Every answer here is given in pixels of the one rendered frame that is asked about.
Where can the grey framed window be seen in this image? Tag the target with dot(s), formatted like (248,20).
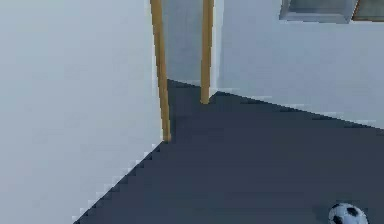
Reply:
(316,10)

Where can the black and white ball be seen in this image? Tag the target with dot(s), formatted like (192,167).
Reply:
(347,214)

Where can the brown framed picture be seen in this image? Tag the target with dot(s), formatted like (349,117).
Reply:
(370,10)

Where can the wooden door frame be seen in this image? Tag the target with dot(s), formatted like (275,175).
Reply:
(161,73)

